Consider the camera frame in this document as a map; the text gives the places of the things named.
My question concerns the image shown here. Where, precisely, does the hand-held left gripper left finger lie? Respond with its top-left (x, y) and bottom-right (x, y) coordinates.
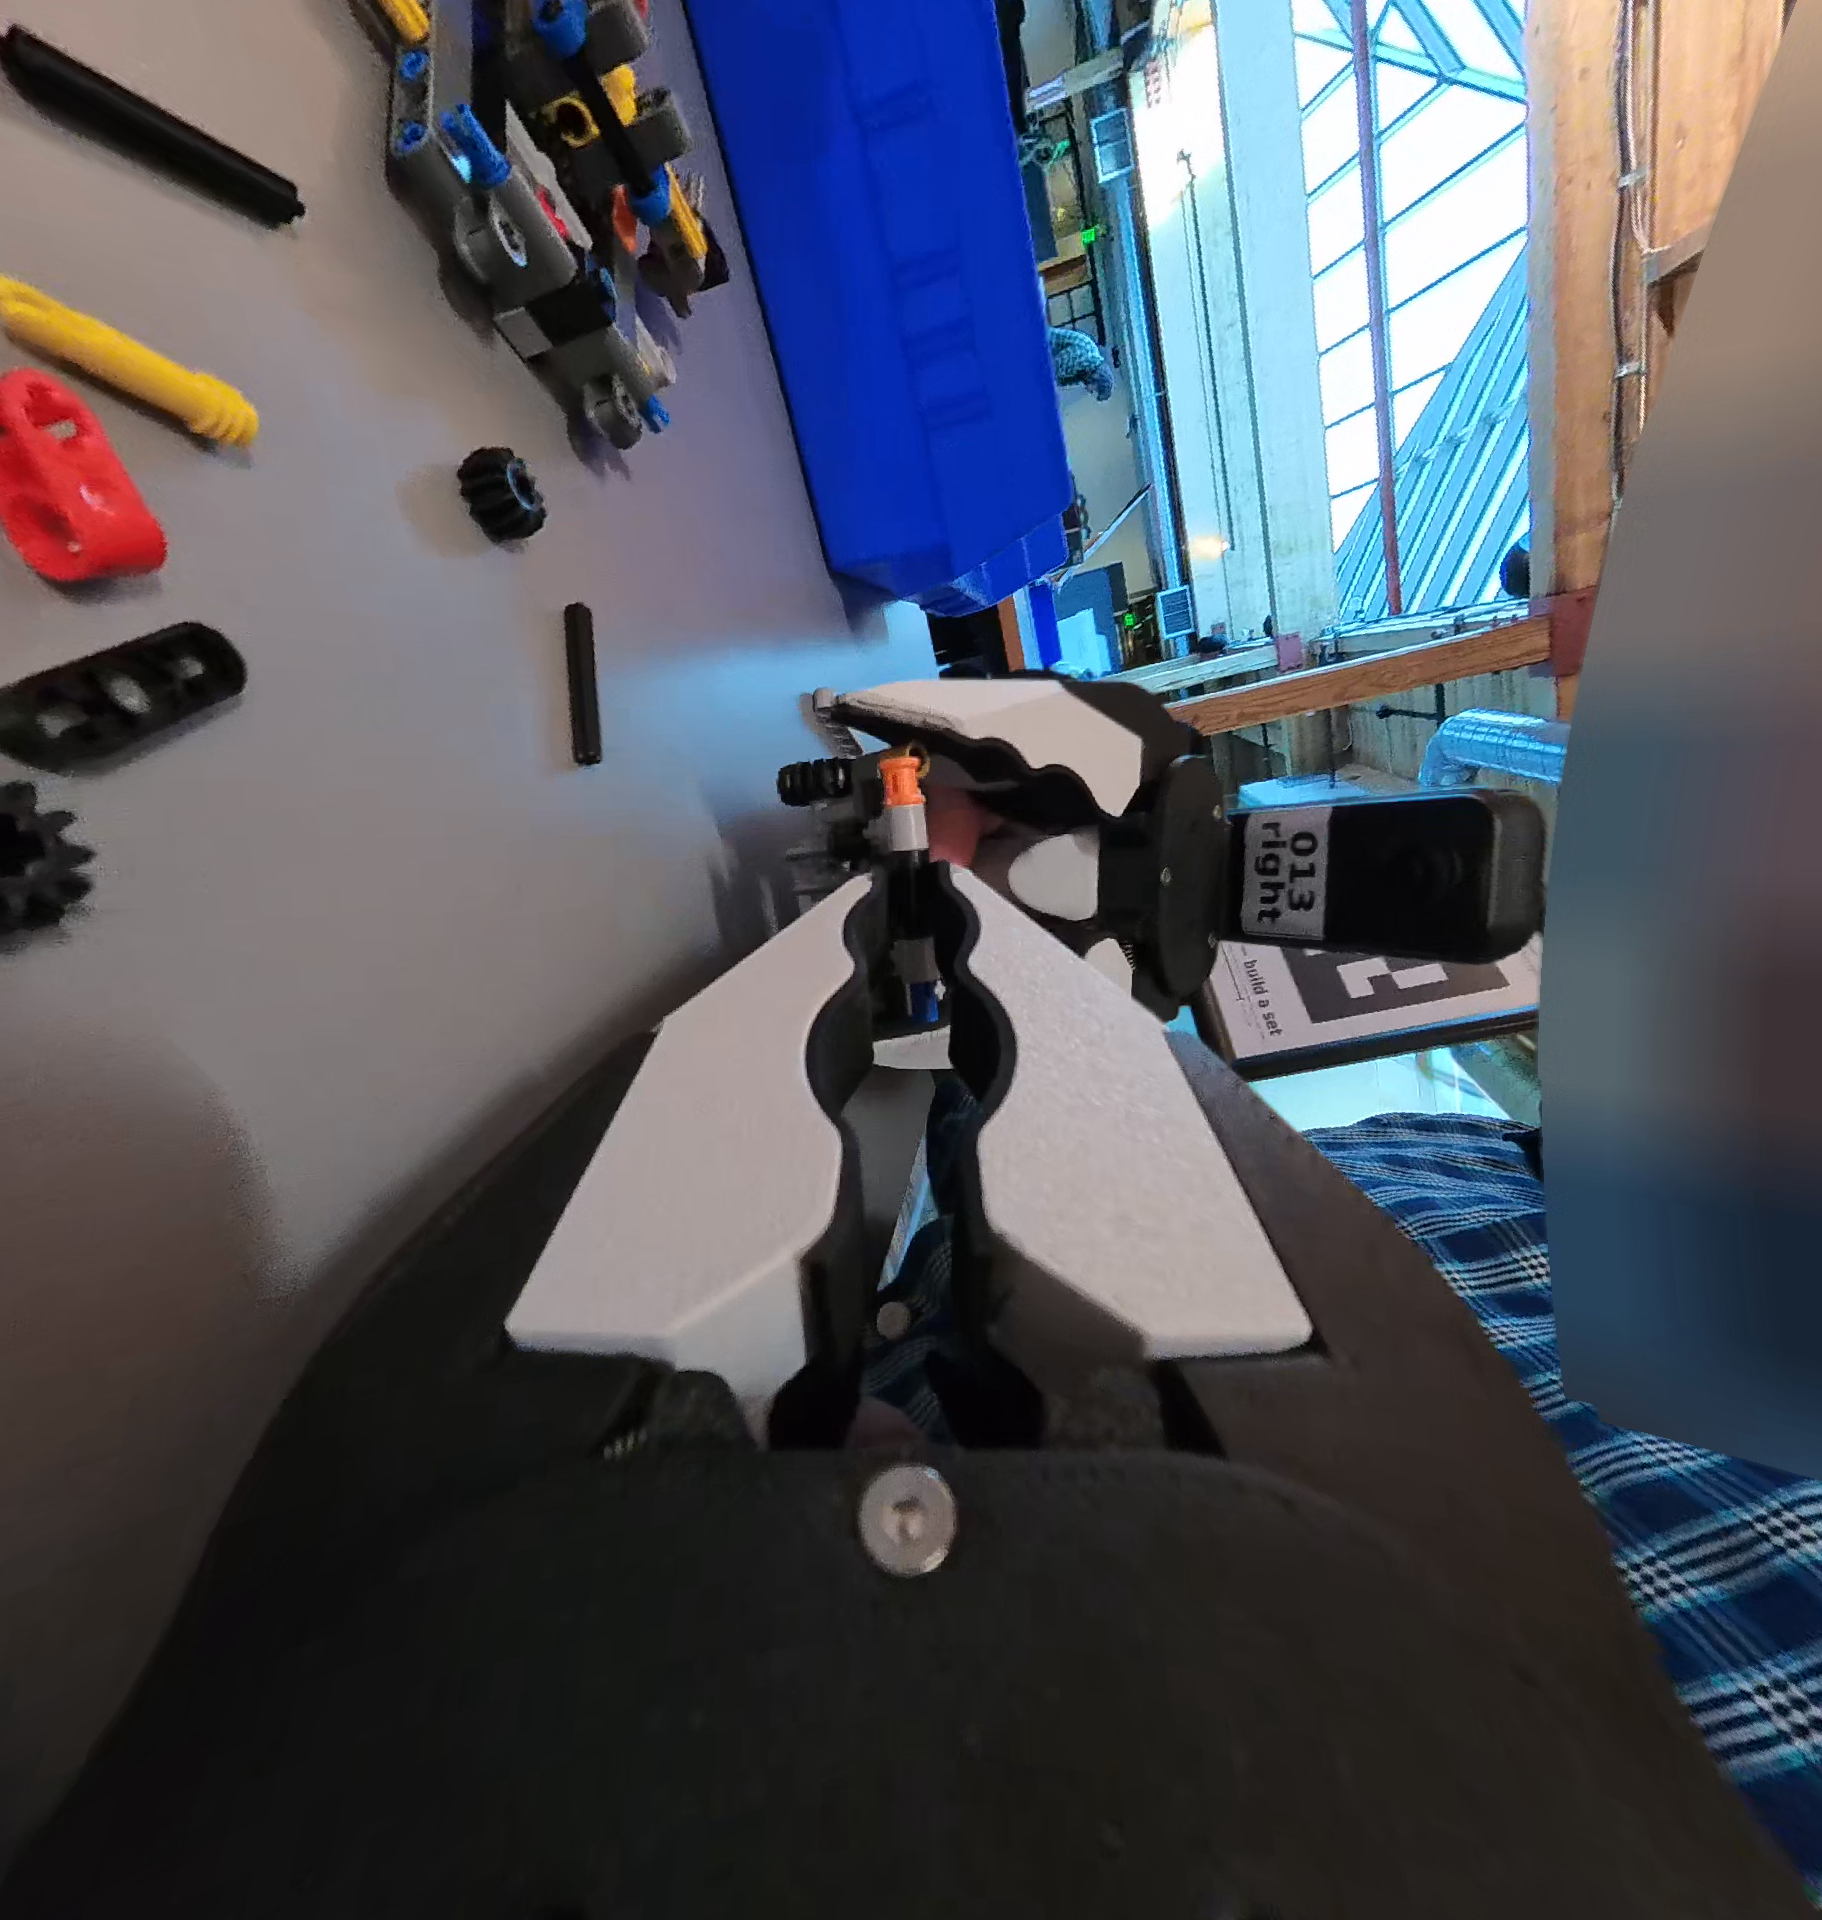
top-left (503, 867), bottom-right (901, 1444)

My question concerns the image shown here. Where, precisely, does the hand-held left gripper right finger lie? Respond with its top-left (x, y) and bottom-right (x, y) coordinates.
top-left (932, 860), bottom-right (1319, 1449)

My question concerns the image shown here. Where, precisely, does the lego axle with orange pin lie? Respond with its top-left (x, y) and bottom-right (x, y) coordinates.
top-left (871, 750), bottom-right (956, 1036)

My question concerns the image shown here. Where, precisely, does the small lego engine assembly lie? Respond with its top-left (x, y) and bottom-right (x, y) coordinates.
top-left (774, 750), bottom-right (944, 901)

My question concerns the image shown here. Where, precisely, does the short black lego axle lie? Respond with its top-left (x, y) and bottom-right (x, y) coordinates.
top-left (561, 599), bottom-right (607, 767)

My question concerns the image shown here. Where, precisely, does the small black lego gear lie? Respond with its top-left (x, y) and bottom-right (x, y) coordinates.
top-left (455, 444), bottom-right (552, 546)

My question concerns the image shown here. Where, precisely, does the large lego chassis assembly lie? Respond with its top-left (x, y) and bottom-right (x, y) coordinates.
top-left (345, 0), bottom-right (734, 451)

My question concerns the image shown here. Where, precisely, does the large black lego gear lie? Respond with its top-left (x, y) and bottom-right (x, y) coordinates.
top-left (0, 762), bottom-right (101, 945)

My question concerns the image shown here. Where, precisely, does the black three-hole lego liftarm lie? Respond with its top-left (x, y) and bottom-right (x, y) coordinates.
top-left (0, 621), bottom-right (251, 776)

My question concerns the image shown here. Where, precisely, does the yellow lego axle pin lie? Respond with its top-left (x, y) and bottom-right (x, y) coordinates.
top-left (0, 271), bottom-right (261, 449)

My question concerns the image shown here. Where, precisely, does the red lego connector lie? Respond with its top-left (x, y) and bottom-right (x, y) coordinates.
top-left (0, 366), bottom-right (169, 584)

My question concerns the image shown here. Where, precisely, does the black ribbed lego rod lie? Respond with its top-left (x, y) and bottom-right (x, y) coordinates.
top-left (0, 25), bottom-right (307, 229)

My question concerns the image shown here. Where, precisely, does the person's blue plaid shirt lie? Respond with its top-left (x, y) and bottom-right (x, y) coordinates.
top-left (865, 1080), bottom-right (1822, 1920)

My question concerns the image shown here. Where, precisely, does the large blue plastic bin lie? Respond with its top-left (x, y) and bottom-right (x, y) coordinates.
top-left (682, 0), bottom-right (1079, 614)

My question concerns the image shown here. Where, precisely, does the wooden rail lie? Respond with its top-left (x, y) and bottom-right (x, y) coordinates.
top-left (1173, 614), bottom-right (1559, 739)

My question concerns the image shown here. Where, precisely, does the wooden post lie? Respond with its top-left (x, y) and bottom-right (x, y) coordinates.
top-left (1524, 0), bottom-right (1794, 720)

